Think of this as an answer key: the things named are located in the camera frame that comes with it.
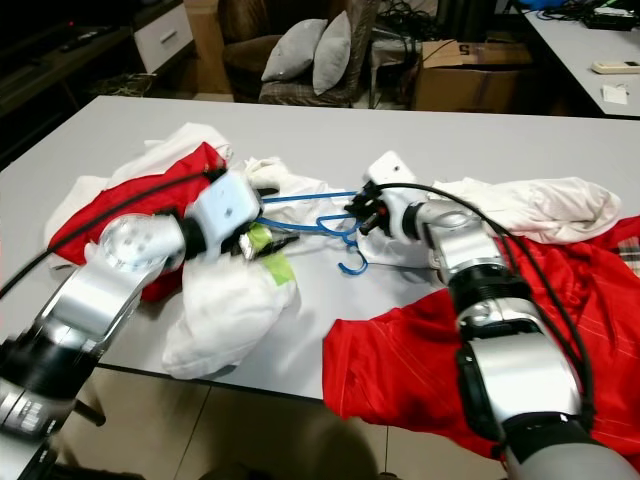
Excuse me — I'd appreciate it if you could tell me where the blue plastic hanger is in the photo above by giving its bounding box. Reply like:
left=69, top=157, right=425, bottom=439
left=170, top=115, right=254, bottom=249
left=258, top=188, right=371, bottom=277

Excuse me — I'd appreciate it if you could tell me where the white shirt with green print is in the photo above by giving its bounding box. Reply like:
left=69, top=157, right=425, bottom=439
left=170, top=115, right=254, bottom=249
left=163, top=155, right=371, bottom=379

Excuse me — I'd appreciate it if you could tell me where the red shirt with white trim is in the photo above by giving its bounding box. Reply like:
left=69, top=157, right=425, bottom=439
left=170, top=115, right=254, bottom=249
left=322, top=285, right=511, bottom=461

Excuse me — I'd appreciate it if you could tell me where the red and white shirt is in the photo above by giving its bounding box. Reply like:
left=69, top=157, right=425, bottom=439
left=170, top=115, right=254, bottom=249
left=50, top=122, right=231, bottom=301

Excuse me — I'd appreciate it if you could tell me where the grey cushion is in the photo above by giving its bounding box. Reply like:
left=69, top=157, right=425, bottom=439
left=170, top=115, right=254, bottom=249
left=312, top=12, right=353, bottom=96
left=260, top=18, right=329, bottom=83

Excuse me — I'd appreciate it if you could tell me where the open cardboard box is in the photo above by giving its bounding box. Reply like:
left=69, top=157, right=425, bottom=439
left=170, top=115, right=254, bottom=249
left=412, top=40, right=536, bottom=113

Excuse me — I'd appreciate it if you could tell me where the cream jacket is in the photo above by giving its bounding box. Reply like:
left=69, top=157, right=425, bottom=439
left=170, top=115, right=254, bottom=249
left=435, top=178, right=623, bottom=246

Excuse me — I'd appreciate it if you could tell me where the brown armchair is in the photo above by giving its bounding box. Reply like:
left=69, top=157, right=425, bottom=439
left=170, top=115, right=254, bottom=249
left=218, top=0, right=391, bottom=108

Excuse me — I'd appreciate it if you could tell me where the white drawer unit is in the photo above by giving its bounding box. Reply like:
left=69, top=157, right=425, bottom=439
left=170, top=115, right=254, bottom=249
left=132, top=5, right=191, bottom=73

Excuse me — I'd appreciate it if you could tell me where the black tv bench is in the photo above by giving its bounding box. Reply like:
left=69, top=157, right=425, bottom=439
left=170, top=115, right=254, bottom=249
left=0, top=0, right=191, bottom=166

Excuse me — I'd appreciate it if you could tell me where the blue object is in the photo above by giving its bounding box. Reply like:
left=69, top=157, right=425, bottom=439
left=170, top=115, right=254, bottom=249
left=520, top=0, right=576, bottom=13

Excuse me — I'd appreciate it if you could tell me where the white remote control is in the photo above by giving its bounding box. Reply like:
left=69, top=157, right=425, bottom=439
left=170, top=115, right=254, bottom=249
left=590, top=60, right=640, bottom=76

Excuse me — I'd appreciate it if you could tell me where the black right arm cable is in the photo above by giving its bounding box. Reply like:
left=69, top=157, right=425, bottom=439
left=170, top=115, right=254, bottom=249
left=385, top=180, right=596, bottom=441

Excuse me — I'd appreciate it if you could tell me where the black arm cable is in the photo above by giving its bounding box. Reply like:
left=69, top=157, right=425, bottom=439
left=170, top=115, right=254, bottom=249
left=0, top=170, right=227, bottom=301
left=385, top=180, right=596, bottom=441

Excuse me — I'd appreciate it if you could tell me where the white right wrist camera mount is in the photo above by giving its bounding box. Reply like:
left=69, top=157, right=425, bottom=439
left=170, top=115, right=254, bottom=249
left=365, top=150, right=433, bottom=244

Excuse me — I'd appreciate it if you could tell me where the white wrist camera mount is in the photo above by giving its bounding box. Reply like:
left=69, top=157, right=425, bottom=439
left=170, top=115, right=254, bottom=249
left=195, top=170, right=263, bottom=243
left=365, top=150, right=433, bottom=244

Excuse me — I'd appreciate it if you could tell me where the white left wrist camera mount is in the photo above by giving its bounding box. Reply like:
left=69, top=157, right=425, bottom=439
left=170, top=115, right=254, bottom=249
left=195, top=170, right=263, bottom=243

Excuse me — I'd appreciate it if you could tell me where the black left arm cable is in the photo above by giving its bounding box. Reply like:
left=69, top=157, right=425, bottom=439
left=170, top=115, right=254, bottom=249
left=0, top=170, right=227, bottom=301

